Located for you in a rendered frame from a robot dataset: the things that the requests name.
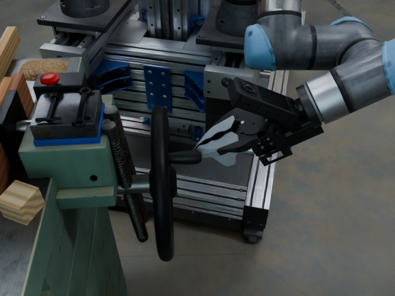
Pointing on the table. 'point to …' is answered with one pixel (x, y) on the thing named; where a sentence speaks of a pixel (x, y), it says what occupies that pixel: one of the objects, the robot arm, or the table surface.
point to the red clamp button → (49, 78)
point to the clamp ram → (12, 125)
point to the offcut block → (21, 202)
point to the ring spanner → (81, 108)
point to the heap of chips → (42, 67)
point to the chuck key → (50, 110)
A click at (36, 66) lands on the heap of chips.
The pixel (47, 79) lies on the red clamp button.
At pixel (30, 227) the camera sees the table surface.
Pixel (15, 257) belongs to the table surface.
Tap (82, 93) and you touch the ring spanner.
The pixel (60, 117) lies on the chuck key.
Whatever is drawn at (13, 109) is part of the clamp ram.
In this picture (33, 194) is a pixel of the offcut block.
